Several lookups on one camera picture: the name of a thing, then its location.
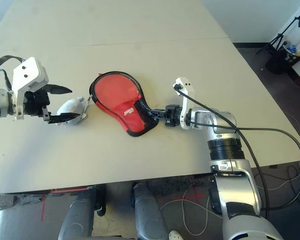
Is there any white blue plush keychain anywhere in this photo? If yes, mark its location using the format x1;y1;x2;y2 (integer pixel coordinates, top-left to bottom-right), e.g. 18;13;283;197
56;94;94;126

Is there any grey robot leg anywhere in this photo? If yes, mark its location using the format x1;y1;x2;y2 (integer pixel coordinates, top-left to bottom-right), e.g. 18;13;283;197
58;186;107;240
131;183;170;240

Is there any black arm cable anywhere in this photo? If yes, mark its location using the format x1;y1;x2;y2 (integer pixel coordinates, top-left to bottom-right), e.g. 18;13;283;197
173;83;300;210
0;55;25;91

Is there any red floor tape cross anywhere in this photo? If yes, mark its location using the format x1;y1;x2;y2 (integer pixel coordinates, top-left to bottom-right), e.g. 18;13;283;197
159;187;206;204

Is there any grey speckled carpet piece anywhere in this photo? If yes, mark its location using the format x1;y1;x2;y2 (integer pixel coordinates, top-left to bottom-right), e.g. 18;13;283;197
0;193;45;213

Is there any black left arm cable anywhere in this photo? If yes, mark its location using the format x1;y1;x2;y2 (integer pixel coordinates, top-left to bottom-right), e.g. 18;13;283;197
0;55;25;91

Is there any grey robot right leg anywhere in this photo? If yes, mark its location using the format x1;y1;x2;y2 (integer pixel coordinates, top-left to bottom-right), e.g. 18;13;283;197
131;183;170;240

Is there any black tripod stand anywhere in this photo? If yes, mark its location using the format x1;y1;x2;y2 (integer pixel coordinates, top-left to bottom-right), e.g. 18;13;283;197
256;11;300;56

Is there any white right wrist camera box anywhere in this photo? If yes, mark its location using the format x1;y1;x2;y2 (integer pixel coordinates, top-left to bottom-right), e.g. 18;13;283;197
172;77;196;130

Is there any white perforated clog shoe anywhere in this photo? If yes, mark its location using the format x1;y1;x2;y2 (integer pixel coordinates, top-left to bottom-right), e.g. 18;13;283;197
167;229;185;240

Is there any white floor cable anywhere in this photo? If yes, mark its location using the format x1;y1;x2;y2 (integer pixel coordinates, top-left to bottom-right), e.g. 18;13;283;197
161;186;223;236

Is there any black bin with bottles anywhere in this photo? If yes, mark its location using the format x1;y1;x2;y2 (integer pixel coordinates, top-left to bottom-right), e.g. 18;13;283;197
264;41;300;75

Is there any red floor tape line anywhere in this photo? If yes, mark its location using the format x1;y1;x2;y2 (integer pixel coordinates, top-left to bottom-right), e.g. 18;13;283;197
41;188;89;222

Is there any red black paddle case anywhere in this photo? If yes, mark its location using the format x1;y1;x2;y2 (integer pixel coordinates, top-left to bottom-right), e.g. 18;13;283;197
89;71;159;138

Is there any grey robot left leg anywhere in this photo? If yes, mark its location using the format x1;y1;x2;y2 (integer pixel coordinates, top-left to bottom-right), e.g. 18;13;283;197
58;186;107;240

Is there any dark speckled floor rug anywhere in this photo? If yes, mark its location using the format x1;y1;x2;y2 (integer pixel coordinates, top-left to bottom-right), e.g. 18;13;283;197
147;174;216;199

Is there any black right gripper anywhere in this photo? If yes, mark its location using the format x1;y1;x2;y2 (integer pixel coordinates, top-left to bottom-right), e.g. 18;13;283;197
147;104;185;128

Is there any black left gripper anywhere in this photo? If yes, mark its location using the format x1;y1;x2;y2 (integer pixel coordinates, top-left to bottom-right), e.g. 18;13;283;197
23;84;81;126

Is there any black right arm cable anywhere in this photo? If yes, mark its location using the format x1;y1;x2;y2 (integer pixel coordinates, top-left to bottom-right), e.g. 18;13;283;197
173;83;300;210

